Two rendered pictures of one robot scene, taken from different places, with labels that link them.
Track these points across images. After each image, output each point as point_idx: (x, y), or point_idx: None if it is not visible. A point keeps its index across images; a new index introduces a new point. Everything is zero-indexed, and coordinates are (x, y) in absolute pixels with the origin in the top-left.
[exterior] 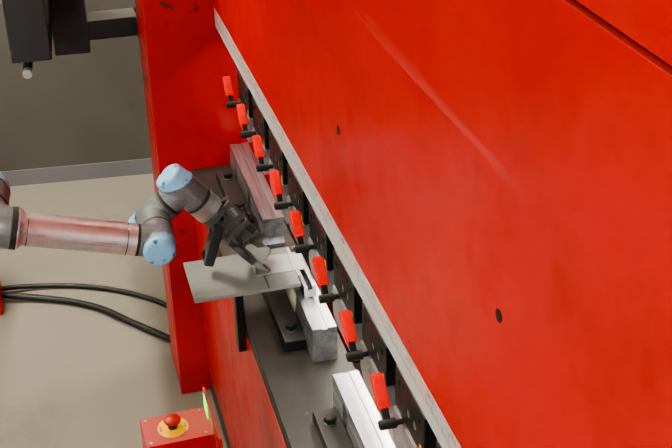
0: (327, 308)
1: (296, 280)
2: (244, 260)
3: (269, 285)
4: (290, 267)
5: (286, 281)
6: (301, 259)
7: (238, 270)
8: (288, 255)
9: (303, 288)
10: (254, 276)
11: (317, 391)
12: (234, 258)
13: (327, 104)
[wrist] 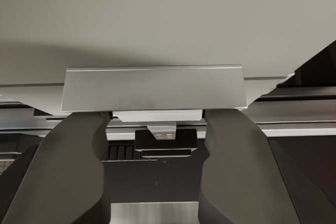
0: (11, 101)
1: (64, 113)
2: (242, 49)
3: (1, 87)
4: (128, 113)
5: (52, 106)
6: (162, 120)
7: (131, 13)
8: (191, 114)
9: (39, 110)
10: (62, 65)
11: None
12: (320, 9)
13: None
